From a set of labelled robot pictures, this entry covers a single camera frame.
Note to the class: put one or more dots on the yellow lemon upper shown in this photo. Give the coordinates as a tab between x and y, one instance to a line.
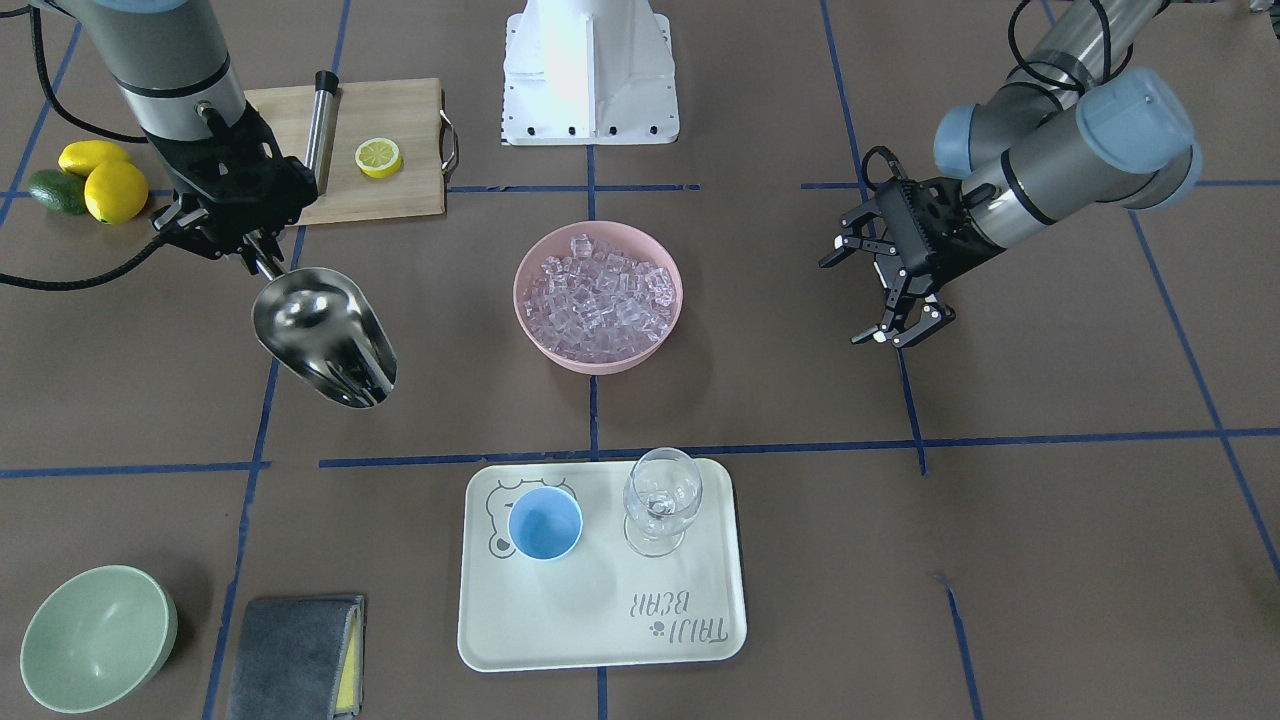
80	158

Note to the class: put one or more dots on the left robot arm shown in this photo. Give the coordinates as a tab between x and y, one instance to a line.
1073	125

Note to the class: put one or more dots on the stainless steel ice scoop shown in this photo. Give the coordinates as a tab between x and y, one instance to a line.
318	323

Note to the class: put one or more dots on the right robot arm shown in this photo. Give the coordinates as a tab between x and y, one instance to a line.
169	60

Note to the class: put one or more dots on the half lemon slice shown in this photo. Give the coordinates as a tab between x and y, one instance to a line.
379	158

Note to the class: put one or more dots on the pink bowl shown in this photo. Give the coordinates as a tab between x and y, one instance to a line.
598	355

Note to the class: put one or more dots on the green bowl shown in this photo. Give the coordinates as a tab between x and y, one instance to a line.
97	638

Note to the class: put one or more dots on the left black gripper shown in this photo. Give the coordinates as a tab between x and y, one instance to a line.
952	257

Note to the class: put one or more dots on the clear wine glass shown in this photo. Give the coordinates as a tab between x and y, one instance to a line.
662	495

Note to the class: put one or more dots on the yellow lemon lower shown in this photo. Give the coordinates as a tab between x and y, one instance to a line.
116	191

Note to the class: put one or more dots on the blue cup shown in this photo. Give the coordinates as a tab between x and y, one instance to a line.
545	523

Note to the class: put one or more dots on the grey yellow cloth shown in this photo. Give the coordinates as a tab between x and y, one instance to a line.
300	658

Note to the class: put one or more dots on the cream bear tray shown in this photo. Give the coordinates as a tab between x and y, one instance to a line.
602	604

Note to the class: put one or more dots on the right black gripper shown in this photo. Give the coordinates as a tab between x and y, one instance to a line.
203	222

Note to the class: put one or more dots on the wooden cutting board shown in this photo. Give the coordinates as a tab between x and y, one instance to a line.
408	112

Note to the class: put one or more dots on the yellow lemon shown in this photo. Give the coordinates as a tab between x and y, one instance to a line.
80	158
116	191

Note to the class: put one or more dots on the pile of clear ice cubes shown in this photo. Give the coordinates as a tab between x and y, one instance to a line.
598	295

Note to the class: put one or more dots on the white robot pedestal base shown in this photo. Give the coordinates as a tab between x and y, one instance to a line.
579	73

